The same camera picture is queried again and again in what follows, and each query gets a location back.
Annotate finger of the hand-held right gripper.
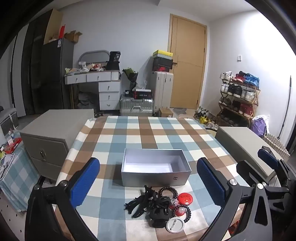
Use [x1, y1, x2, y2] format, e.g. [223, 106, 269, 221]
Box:
[258, 146, 291, 194]
[236, 159, 263, 187]

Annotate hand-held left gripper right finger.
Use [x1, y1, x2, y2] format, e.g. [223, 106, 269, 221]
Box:
[196, 157, 273, 241]

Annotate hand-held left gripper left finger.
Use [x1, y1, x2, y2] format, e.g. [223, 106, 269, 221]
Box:
[24, 157, 101, 241]

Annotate red round pin badge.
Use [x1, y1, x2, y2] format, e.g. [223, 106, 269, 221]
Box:
[177, 192, 194, 206]

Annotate dark spiral hair tie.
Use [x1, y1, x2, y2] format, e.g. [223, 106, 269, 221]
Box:
[174, 205, 191, 223]
[158, 186, 178, 200]

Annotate silver cardboard box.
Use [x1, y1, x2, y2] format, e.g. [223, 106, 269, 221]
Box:
[121, 148, 192, 187]

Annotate wicker basket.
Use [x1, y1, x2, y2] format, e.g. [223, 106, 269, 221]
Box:
[262, 133, 291, 163]

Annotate purple bag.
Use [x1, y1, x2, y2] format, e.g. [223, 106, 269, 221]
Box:
[251, 117, 268, 138]

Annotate black hair claw clip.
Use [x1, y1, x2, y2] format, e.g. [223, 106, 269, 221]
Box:
[125, 185, 160, 218]
[148, 196, 173, 229]

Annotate silver round pin badge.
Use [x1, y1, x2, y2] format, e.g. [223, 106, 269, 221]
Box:
[166, 218, 185, 233]

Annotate black curved pole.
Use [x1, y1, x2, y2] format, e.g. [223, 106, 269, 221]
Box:
[278, 75, 292, 140]

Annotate pile of floor shoes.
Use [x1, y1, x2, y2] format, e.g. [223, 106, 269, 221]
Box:
[194, 106, 219, 131]

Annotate grey drawer cabinet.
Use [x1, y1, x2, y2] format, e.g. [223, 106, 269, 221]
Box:
[20, 109, 95, 181]

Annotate wooden shoe rack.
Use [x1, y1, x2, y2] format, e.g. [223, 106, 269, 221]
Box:
[217, 76, 261, 127]

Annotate blue checkered cloth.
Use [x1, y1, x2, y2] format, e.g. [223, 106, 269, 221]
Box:
[0, 148, 40, 212]

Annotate checkered tablecloth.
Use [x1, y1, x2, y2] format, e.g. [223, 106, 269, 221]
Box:
[50, 115, 262, 241]

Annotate red packets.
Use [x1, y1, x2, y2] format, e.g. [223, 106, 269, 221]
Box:
[4, 136, 23, 154]

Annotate grey cloth pile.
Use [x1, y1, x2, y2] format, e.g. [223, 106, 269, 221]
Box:
[77, 91, 95, 109]

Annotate small cardboard box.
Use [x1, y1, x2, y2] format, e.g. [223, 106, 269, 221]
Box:
[159, 108, 174, 118]

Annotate silver suitcase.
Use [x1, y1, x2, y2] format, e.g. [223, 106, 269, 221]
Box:
[120, 97, 154, 117]

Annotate white dressing table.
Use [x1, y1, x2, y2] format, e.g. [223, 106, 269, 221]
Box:
[64, 70, 122, 111]

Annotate white upright suitcase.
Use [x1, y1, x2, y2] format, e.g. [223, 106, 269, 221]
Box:
[151, 71, 174, 112]

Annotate black red-label box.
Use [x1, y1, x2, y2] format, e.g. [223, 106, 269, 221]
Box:
[133, 89, 154, 99]

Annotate dark grey fridge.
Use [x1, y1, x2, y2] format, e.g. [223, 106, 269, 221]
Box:
[30, 38, 75, 114]

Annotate clutter of toiletries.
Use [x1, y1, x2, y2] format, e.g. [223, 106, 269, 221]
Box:
[65, 62, 107, 75]

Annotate black wrapped bouquet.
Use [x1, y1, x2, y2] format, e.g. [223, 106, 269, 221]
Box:
[122, 67, 139, 92]

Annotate black paper bag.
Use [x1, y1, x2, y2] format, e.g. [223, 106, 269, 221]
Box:
[106, 51, 121, 70]

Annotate black and red shoe box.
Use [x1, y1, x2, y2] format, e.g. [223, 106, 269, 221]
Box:
[152, 64, 173, 72]

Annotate grey framed mirror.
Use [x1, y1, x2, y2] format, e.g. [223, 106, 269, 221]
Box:
[78, 50, 110, 66]

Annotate wooden door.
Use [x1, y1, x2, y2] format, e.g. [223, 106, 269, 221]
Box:
[167, 13, 207, 109]

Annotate dark tall cabinet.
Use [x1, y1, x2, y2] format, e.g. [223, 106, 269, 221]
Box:
[21, 9, 58, 115]

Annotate yellow shoe box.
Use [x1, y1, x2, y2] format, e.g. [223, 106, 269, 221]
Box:
[152, 50, 174, 59]

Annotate open cardboard box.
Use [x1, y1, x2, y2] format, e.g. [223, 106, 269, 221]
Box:
[64, 30, 83, 44]

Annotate flat cardboard sheet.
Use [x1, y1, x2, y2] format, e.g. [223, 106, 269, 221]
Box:
[43, 9, 63, 45]

